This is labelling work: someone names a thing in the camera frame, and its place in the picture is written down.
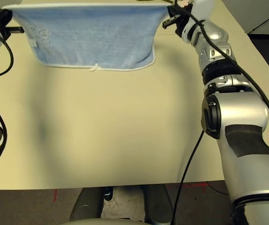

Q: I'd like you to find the grey robot torso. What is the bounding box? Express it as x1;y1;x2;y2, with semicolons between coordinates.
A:
61;217;154;225

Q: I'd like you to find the grey robot leg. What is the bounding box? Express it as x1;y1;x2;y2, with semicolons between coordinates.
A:
143;185;175;225
69;187;104;221

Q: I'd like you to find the black low cabinet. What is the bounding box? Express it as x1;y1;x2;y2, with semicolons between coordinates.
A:
246;31;269;68

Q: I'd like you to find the black left wrist camera cable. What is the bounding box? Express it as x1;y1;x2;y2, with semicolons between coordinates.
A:
0;41;15;80

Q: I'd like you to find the grey left robot leg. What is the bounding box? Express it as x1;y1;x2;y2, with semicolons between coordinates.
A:
69;187;104;221

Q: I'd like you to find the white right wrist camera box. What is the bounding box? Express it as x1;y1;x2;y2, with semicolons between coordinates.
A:
192;0;216;23

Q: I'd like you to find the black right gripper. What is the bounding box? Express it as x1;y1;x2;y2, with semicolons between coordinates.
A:
161;4;193;35

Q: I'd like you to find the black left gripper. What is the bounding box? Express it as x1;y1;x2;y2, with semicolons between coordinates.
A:
0;9;24;40

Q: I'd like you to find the light blue terry towel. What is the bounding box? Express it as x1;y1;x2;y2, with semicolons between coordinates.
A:
2;2;169;72

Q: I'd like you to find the black right arm trailing cable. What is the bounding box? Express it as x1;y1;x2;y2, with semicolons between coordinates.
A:
170;130;205;225

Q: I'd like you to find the grey right robot leg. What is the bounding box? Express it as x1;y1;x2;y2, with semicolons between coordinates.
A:
143;185;175;225

